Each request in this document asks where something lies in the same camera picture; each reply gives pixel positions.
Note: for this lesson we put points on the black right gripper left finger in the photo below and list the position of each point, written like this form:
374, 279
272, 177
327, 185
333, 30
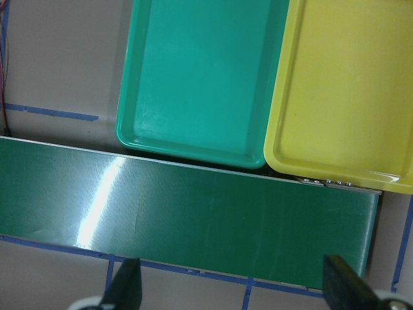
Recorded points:
125, 290

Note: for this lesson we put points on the green plastic tray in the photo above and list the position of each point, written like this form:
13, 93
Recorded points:
198, 79

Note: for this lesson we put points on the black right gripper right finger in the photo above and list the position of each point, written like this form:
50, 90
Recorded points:
344, 289

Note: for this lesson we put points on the green conveyor belt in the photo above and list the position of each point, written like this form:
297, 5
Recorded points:
209, 219

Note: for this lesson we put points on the yellow plastic tray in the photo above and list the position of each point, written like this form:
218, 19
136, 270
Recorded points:
342, 103

